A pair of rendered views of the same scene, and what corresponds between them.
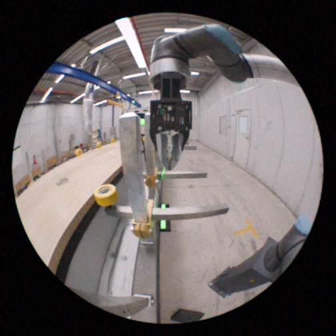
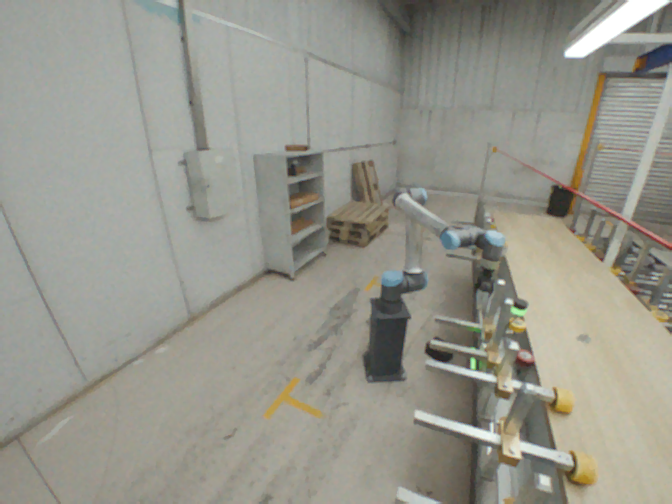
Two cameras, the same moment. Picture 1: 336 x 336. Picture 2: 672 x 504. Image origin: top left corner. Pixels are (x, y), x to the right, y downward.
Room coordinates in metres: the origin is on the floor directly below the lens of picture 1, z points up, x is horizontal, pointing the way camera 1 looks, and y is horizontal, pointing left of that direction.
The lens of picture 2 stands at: (1.63, -0.18, 1.79)
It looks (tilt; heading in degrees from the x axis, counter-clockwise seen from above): 24 degrees down; 205
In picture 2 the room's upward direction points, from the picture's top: straight up
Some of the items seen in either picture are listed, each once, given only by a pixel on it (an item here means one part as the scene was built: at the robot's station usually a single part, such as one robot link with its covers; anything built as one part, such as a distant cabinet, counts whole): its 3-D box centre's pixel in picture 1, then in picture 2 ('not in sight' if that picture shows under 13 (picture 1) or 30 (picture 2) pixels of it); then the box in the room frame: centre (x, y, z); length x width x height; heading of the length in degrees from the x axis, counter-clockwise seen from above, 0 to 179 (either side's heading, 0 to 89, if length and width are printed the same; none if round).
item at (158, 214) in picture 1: (167, 215); (474, 327); (0.24, 0.00, 0.82); 0.44 x 0.03 x 0.04; 91
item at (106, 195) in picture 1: (109, 203); (515, 330); (0.24, 0.20, 0.85); 0.08 x 0.08 x 0.11
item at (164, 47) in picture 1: (170, 53); (493, 245); (0.22, -0.01, 1.29); 0.10 x 0.09 x 0.12; 45
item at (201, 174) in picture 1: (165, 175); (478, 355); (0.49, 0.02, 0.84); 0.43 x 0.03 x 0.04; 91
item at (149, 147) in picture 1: (150, 167); (495, 342); (0.45, 0.08, 0.91); 0.04 x 0.04 x 0.48; 1
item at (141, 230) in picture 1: (144, 217); (488, 328); (0.22, 0.07, 0.82); 0.14 x 0.06 x 0.05; 1
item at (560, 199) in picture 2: not in sight; (559, 200); (-6.44, 2.12, 0.36); 0.59 x 0.58 x 0.73; 178
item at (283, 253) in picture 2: not in sight; (295, 211); (-1.43, -2.22, 0.78); 0.90 x 0.45 x 1.55; 178
